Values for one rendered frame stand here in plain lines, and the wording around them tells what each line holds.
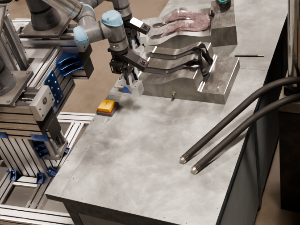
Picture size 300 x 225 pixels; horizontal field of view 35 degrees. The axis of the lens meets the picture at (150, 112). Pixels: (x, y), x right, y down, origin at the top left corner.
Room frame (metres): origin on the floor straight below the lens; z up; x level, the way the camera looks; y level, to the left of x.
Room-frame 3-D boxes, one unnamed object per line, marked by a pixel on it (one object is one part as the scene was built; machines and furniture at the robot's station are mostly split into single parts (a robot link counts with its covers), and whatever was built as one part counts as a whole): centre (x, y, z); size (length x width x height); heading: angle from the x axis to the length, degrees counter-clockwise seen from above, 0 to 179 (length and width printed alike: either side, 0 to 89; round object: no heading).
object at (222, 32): (2.11, -0.30, 0.86); 0.50 x 0.26 x 0.11; 75
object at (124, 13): (1.95, 0.00, 1.13); 0.08 x 0.08 x 0.05
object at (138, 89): (1.65, 0.07, 0.93); 0.13 x 0.05 x 0.05; 58
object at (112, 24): (1.64, 0.05, 1.25); 0.09 x 0.08 x 0.11; 91
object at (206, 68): (1.78, -0.17, 0.92); 0.35 x 0.16 x 0.09; 58
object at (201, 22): (2.11, -0.30, 0.90); 0.26 x 0.18 x 0.08; 75
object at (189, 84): (1.77, -0.18, 0.87); 0.50 x 0.26 x 0.14; 58
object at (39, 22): (2.20, 0.39, 1.09); 0.15 x 0.15 x 0.10
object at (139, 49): (1.96, 0.02, 0.90); 0.13 x 0.05 x 0.05; 58
